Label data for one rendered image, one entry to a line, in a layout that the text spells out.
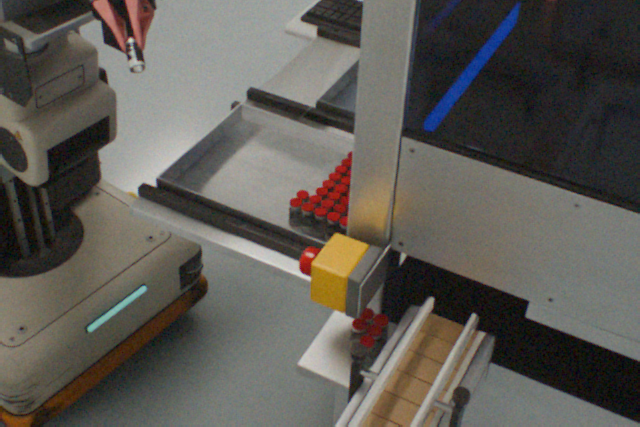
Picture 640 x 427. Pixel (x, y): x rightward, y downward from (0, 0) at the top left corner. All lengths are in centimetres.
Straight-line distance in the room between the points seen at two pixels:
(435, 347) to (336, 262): 18
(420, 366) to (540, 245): 23
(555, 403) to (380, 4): 60
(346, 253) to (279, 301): 137
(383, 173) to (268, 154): 48
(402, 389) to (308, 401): 116
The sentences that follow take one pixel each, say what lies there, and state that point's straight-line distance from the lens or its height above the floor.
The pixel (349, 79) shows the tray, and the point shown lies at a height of 89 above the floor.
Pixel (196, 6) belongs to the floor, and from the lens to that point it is 396.
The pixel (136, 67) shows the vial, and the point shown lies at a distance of 125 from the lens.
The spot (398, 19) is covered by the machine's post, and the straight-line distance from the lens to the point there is 103.
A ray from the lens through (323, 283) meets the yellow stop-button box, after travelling 119.
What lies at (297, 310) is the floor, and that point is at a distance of 253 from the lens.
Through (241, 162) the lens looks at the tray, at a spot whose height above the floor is 88.
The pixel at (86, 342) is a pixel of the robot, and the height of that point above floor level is 22.
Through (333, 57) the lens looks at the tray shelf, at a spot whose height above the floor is 88.
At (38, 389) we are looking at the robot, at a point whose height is 19.
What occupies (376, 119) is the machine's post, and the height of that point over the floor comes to 122.
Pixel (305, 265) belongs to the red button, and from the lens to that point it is 121.
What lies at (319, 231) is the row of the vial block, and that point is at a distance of 142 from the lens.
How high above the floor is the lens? 184
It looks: 39 degrees down
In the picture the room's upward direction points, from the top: 3 degrees clockwise
